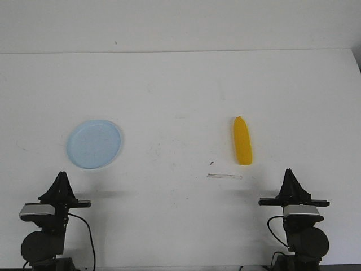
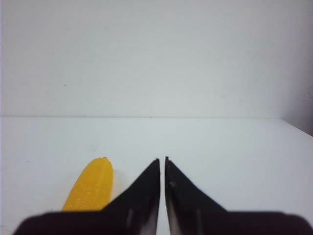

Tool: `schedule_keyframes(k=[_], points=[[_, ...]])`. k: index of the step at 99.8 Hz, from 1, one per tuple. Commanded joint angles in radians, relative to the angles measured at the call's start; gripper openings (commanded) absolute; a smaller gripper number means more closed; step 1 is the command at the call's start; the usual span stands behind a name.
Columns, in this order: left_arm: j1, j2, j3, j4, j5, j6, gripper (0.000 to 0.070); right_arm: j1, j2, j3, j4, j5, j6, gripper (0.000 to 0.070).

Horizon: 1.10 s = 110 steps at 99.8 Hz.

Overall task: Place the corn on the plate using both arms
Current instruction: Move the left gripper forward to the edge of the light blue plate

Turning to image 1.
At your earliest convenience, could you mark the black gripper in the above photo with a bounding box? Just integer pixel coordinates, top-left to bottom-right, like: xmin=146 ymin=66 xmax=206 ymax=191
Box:
xmin=24 ymin=171 xmax=91 ymax=226
xmin=258 ymin=168 xmax=330 ymax=207

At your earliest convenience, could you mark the light blue round plate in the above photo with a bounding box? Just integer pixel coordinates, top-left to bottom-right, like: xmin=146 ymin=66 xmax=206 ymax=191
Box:
xmin=66 ymin=120 xmax=122 ymax=169

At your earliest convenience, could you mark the yellow corn cob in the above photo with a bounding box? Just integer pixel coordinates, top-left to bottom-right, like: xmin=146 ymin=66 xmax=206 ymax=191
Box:
xmin=233 ymin=116 xmax=253 ymax=165

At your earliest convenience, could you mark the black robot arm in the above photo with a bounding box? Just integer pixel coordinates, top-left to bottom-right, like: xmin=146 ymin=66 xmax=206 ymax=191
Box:
xmin=258 ymin=168 xmax=330 ymax=270
xmin=19 ymin=171 xmax=91 ymax=270

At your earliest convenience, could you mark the horizontal tape strip on table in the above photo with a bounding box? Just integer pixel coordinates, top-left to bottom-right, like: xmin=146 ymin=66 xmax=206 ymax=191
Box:
xmin=207 ymin=173 xmax=243 ymax=180

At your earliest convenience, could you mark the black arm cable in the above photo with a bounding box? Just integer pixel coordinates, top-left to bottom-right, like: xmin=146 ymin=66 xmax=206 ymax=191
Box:
xmin=67 ymin=213 xmax=96 ymax=269
xmin=266 ymin=215 xmax=291 ymax=249

